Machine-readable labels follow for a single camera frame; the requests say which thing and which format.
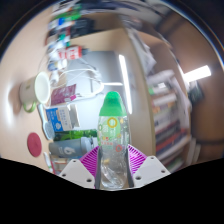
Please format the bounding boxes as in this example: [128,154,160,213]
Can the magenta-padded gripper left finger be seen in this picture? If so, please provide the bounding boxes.
[58,145,101,190]

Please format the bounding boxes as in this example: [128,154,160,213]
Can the dark green bottle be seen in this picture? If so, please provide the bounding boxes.
[54,129,99,141]

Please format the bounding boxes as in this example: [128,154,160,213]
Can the clear bottle with green cap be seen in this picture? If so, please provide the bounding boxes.
[97,90,132,191]

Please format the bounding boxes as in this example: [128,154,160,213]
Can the grey shaker bottle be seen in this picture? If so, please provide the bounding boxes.
[48,137,98,158]

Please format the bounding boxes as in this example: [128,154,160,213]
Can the blue and white carton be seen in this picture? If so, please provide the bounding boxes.
[45,103,81,133]

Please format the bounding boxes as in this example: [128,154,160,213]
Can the white mug with green handle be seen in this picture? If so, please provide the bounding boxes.
[18,71,52,113]

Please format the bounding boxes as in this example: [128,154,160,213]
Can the white cable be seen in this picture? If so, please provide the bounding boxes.
[49,68,103,101]

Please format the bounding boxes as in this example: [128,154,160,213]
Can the red and white canister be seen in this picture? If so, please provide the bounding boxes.
[58,45,88,61]

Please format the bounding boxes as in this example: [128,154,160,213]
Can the white ceiling light tube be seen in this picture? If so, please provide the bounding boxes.
[182,64,213,84]

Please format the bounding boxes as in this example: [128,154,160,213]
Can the flat round red coaster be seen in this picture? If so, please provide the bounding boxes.
[26,132,43,158]

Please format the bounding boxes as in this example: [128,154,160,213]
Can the magenta pouch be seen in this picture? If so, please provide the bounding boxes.
[49,83,78,106]

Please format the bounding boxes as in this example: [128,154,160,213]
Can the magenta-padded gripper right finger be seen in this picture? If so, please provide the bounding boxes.
[126,143,172,188]

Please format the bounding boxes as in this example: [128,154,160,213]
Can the wooden shelf with books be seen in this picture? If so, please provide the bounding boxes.
[143,66,201,171]

